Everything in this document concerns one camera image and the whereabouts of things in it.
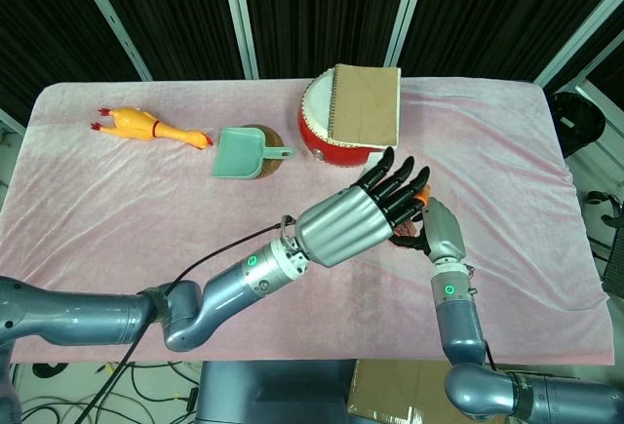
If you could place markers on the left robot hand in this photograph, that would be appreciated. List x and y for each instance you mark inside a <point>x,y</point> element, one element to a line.
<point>341,224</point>

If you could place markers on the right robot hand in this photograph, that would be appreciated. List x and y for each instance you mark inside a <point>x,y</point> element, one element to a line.
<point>443,234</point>

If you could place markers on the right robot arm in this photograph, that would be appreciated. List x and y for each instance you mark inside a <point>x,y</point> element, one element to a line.
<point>458,321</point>

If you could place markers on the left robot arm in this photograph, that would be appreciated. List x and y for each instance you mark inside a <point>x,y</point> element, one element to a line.
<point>97,317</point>

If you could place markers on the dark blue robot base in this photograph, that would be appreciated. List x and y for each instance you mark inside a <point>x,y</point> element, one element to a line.
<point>273,390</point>

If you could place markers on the brown cardboard box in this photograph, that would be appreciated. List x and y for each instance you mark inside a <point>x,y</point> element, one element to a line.
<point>390,390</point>

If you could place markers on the red drum with studs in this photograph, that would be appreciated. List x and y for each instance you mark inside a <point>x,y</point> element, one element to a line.
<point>317,122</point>

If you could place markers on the round woven brown coaster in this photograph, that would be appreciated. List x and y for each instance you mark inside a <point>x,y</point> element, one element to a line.
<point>272,143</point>

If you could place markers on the green plastic dustpan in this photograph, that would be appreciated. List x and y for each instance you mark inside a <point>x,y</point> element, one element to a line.
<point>239,156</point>

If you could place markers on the folded beige cloth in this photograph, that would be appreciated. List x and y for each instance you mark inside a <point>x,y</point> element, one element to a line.
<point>365,102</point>

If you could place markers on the black wheeled chair base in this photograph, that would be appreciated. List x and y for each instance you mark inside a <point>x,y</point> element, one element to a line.
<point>612,243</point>

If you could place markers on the black stool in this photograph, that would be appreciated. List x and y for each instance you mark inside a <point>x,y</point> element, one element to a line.
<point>577,122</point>

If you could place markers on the pink plush tablecloth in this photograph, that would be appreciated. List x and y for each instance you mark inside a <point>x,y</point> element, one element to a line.
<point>146,229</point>

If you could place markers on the yellow rubber chicken toy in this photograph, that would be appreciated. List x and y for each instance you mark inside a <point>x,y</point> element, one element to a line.
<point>136,124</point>

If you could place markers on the white metal frame post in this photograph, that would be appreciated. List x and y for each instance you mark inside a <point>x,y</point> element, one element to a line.
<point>407,10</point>
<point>580,29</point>
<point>241,19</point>
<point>112,19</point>

